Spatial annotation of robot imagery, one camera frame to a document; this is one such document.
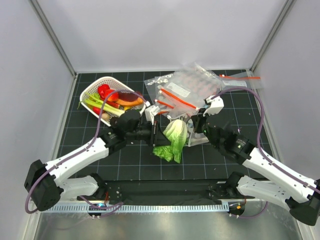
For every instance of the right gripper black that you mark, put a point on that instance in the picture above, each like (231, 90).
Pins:
(198, 119)

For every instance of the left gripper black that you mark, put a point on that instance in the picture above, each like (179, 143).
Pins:
(156, 137)

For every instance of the green lettuce head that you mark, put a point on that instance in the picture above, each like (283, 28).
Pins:
(176, 132)

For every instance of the clear dotted zip bag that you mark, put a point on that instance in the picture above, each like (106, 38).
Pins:
(193, 138)

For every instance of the orange red tomato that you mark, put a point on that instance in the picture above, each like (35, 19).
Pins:
(113, 96)

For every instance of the white perforated plastic basket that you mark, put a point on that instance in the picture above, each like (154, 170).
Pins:
(115, 85)

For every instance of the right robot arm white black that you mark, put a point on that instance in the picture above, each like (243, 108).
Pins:
(286, 188)

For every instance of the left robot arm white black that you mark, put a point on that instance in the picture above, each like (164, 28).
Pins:
(48, 183)

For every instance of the pile of zip bags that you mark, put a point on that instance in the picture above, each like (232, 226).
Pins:
(182, 93)

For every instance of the flat zip bag red zipper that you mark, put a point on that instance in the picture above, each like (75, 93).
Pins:
(240, 80)

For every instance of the yellow pepper piece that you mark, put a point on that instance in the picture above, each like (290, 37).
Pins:
(127, 108)

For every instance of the black grid cutting mat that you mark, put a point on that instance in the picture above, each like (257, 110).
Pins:
(137, 162)

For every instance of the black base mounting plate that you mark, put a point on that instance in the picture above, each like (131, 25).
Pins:
(194, 192)

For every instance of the dark red sausage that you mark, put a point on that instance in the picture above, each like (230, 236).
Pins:
(128, 96)

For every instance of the beige small mushroom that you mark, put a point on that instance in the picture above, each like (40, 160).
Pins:
(105, 116)

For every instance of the red chili pepper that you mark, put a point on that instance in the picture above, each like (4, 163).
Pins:
(96, 110)

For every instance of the red bell pepper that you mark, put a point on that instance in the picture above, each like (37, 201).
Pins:
(103, 90)

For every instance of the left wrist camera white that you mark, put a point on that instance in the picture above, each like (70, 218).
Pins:
(151, 112)

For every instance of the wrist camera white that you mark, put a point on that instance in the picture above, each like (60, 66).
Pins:
(151, 112)
(216, 105)

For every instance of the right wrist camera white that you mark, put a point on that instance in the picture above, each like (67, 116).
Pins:
(216, 105)

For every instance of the slotted cable duct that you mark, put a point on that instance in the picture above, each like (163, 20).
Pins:
(82, 207)

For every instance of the right aluminium frame post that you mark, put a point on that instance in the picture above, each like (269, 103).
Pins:
(284, 12)

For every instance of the aluminium frame post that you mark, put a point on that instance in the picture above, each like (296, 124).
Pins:
(284, 12)
(52, 35)

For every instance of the left aluminium frame post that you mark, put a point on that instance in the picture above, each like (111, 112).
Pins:
(52, 35)

